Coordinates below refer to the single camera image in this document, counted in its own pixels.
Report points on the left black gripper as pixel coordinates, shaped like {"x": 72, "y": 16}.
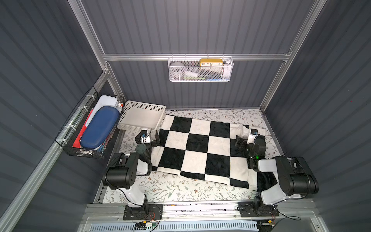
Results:
{"x": 148, "y": 139}

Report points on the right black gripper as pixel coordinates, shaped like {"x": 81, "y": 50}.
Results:
{"x": 244, "y": 142}

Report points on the black white checkered pillowcase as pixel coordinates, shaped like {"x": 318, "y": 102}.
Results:
{"x": 205, "y": 150}

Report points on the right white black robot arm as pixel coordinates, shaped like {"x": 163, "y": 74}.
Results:
{"x": 294, "y": 178}

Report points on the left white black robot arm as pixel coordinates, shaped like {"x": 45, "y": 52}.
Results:
{"x": 123, "y": 169}

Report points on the white tape roll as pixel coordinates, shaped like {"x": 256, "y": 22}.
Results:
{"x": 177, "y": 70}

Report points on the white perforated plastic basket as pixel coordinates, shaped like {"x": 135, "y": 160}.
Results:
{"x": 138, "y": 116}

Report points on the floral patterned table mat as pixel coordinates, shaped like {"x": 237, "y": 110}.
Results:
{"x": 162, "y": 187}

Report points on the blue oval zip case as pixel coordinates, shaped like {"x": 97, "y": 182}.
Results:
{"x": 100, "y": 127}

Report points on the white flat plastic box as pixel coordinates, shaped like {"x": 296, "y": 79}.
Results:
{"x": 104, "y": 100}

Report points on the red flat folder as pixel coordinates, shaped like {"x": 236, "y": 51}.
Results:
{"x": 77, "y": 141}

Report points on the white mesh hanging basket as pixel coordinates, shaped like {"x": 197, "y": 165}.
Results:
{"x": 195, "y": 73}

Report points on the white ventilated front panel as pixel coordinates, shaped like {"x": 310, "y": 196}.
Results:
{"x": 178, "y": 226}

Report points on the yellow clock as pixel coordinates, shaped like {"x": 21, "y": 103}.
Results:
{"x": 208, "y": 62}

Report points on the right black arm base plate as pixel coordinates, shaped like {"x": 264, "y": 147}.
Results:
{"x": 249, "y": 209}

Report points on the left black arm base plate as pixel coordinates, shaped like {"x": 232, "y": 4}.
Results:
{"x": 146, "y": 212}

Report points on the black wire wall basket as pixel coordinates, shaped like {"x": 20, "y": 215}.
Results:
{"x": 73, "y": 126}

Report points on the small electronics board with wires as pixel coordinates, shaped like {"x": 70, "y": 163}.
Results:
{"x": 146, "y": 225}

